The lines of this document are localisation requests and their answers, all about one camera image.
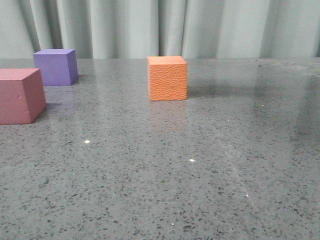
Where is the orange foam cube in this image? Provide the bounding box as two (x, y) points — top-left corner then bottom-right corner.
(147, 56), (188, 101)

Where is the grey-white curtain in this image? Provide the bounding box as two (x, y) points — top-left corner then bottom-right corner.
(0, 0), (320, 59)

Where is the purple foam cube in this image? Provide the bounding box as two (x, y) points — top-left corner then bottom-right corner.
(33, 49), (79, 86)

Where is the pink-red foam cube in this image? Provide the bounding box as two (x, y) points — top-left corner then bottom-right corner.
(0, 68), (47, 125)

